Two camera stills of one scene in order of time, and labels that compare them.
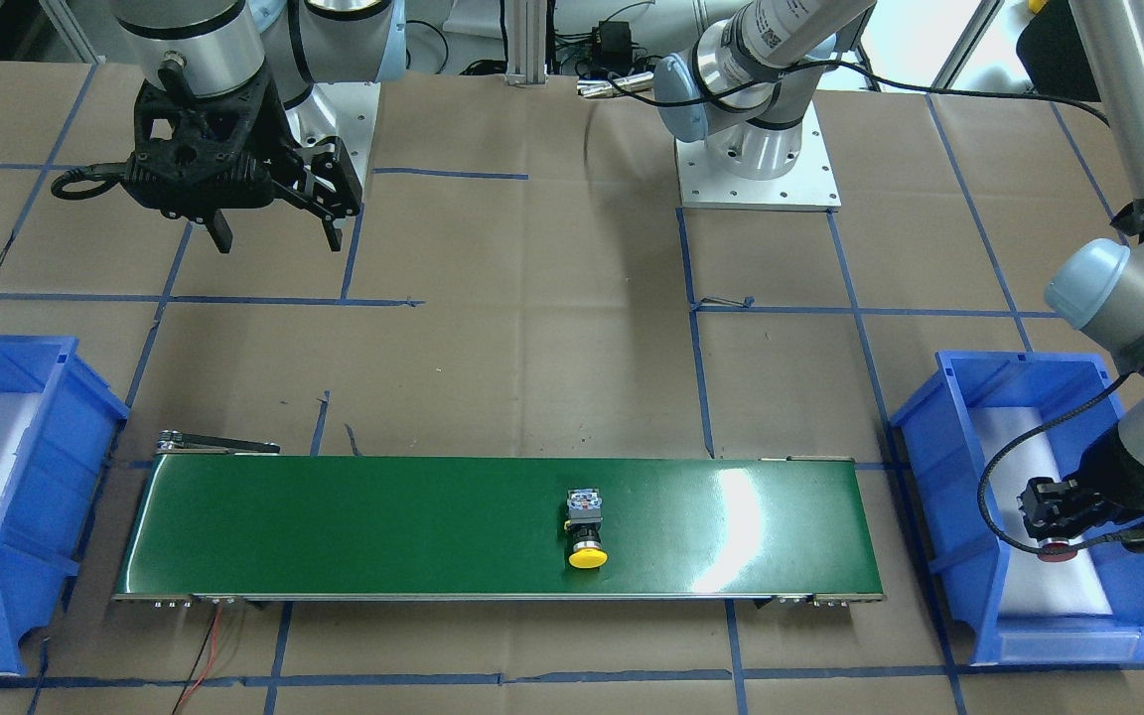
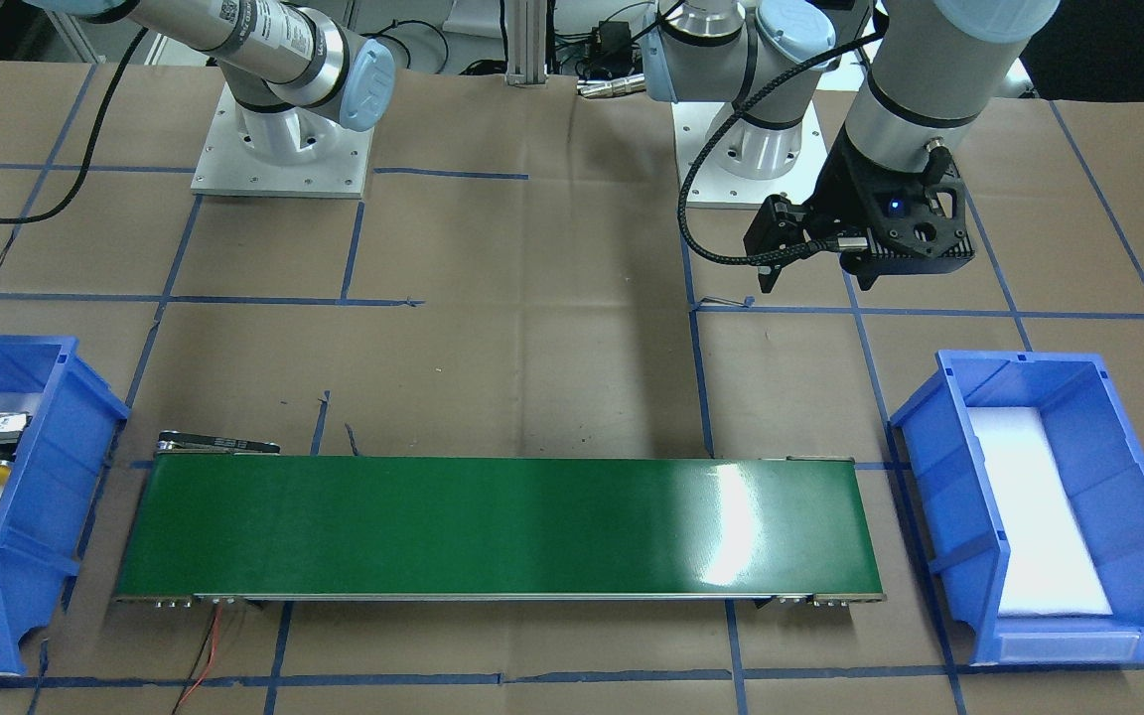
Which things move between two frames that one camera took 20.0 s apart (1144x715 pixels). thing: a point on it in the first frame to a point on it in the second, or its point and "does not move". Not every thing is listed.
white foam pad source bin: [1034, 585] does not move
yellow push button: [584, 525] to [7, 429]
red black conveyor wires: [190, 686] does not move
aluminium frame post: [526, 53] does not move
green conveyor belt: [465, 525] does not move
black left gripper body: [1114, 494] to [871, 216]
